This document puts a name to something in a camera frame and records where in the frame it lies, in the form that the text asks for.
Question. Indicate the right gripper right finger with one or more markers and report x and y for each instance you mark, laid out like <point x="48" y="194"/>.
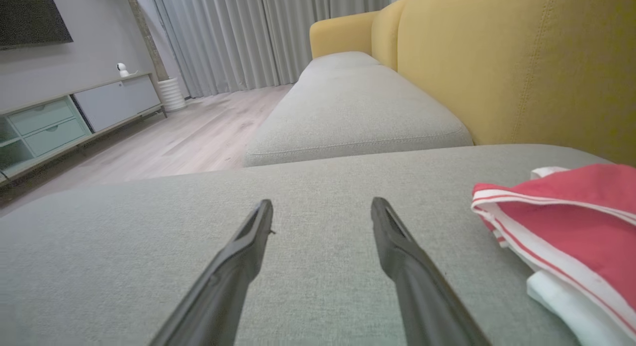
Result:
<point x="422" y="291"/>

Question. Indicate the grey pleated curtain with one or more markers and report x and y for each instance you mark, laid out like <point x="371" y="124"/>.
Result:
<point x="223" y="38"/>

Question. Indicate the mint green cabinet drawer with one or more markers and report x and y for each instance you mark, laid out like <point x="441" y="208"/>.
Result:
<point x="57" y="137"/>
<point x="42" y="116"/>

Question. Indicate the large grey sofa seat cushion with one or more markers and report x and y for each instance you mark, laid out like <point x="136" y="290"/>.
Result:
<point x="149" y="226"/>

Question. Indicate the yellow sofa armrest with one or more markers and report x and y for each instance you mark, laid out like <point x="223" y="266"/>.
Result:
<point x="338" y="33"/>

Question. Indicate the small grey sofa seat cushion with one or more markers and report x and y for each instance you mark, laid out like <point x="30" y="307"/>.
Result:
<point x="338" y="60"/>

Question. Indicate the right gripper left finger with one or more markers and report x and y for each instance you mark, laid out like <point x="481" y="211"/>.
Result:
<point x="223" y="286"/>

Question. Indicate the small white security camera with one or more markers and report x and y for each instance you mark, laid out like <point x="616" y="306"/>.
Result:
<point x="122" y="70"/>

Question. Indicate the indoor tree trunk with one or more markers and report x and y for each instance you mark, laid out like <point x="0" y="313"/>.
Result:
<point x="146" y="38"/>

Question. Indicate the red basketball jersey white sleeves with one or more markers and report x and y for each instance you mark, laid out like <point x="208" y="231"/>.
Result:
<point x="571" y="221"/>

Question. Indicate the black wall television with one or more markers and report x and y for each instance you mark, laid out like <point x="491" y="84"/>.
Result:
<point x="30" y="15"/>

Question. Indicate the white ribbed plant pot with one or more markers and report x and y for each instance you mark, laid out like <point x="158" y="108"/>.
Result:
<point x="172" y="95"/>

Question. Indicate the narrow yellow sofa backrest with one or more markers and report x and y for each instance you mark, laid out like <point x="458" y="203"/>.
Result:
<point x="385" y="33"/>

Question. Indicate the wide yellow sofa backrest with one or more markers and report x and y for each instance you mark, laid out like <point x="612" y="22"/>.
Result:
<point x="521" y="62"/>

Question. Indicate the medium grey sofa seat cushion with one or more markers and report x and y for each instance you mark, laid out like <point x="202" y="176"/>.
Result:
<point x="348" y="117"/>

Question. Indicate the low wooden TV cabinet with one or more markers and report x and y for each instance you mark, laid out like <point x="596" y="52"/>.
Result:
<point x="99" y="132"/>

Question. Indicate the grey cabinet door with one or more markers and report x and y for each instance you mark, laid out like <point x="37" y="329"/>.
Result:
<point x="119" y="102"/>

